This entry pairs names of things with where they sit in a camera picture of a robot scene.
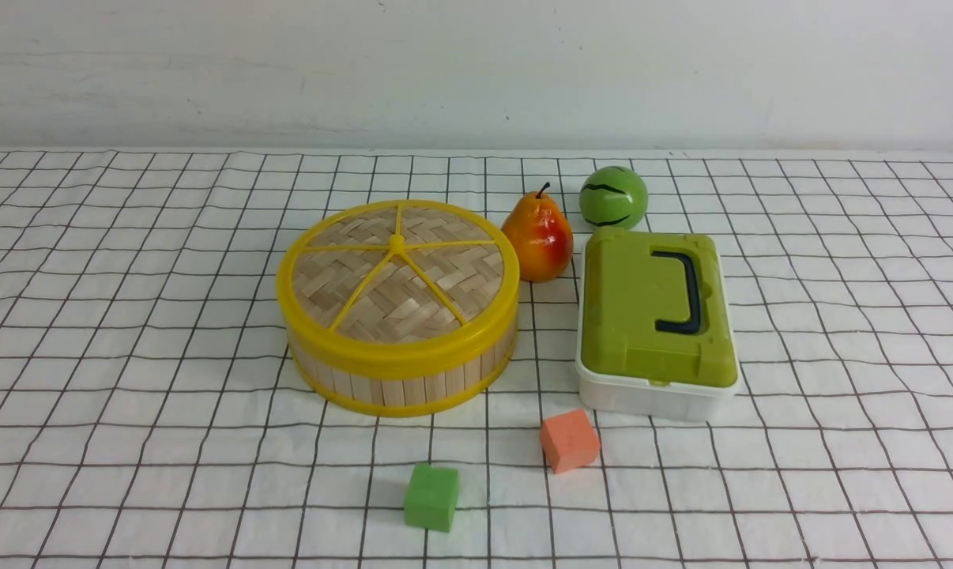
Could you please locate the green foam cube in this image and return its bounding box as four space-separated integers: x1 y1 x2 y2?
403 462 459 533

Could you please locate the white checkered tablecloth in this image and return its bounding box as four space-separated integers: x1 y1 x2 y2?
0 150 953 568

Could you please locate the green lidded white box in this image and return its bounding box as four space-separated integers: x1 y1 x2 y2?
575 227 743 424

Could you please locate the bamboo steamer basket yellow rim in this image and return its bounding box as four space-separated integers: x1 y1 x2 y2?
288 316 519 418

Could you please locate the green toy watermelon ball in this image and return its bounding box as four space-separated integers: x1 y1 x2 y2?
580 166 649 229

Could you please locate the orange foam cube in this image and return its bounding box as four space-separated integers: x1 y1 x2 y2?
539 409 601 474

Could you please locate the woven bamboo steamer lid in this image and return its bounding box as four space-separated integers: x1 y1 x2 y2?
277 199 519 381

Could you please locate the red yellow toy pear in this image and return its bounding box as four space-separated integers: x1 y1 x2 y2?
501 183 574 282

